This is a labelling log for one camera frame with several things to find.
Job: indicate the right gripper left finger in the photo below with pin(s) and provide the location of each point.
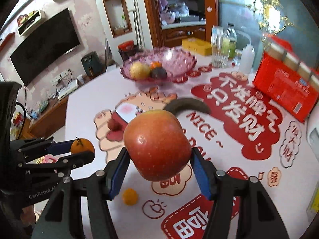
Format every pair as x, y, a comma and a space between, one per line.
102, 187

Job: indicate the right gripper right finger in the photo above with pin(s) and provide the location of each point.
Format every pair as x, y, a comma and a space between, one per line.
217, 186

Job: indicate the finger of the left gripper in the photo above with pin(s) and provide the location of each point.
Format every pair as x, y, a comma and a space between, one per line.
62, 165
38, 147

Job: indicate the small tangerine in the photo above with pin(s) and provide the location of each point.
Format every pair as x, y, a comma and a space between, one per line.
130, 197
81, 145

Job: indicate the red apple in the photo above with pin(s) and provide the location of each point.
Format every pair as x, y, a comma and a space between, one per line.
157, 145

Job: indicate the yellow pear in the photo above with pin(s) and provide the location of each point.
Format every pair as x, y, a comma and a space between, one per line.
140, 71

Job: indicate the dark avocado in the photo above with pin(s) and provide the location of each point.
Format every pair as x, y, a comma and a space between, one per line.
158, 73

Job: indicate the large orange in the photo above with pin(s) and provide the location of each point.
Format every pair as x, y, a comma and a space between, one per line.
155, 64

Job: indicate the white router box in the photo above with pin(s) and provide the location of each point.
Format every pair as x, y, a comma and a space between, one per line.
64, 92

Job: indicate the black television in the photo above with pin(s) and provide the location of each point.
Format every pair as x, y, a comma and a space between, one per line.
42, 47

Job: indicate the dark overripe banana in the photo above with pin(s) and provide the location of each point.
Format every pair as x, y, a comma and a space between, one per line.
183, 104

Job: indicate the yellow box at edge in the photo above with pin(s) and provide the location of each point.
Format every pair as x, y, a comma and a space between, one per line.
313, 207

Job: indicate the dark green air fryer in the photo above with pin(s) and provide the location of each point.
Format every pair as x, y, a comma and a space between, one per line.
91, 64

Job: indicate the white appliance at edge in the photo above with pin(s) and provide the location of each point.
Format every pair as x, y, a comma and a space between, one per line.
312, 131

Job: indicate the small glass jar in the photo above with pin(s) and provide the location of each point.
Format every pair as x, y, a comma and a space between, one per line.
237, 57

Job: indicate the white squeeze bottle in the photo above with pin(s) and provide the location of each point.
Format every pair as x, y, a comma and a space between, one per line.
247, 59

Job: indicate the pink glass fruit bowl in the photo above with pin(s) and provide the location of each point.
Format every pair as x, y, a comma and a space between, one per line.
175, 61

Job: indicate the red snack package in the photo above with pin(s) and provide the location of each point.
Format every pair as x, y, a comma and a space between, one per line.
285, 78

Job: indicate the red lid jar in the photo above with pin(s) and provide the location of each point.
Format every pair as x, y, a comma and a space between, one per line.
127, 49

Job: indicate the yellow tin box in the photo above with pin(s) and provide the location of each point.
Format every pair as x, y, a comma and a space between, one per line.
198, 46

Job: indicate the white blue carton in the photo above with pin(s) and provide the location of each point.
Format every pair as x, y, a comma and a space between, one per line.
216, 31

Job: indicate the clear plastic bottle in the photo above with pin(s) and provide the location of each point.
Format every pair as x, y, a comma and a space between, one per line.
229, 41

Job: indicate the drinking glass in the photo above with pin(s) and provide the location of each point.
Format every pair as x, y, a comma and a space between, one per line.
219, 54

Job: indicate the white wall shelf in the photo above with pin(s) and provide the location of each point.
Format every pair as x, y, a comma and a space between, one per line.
31, 22

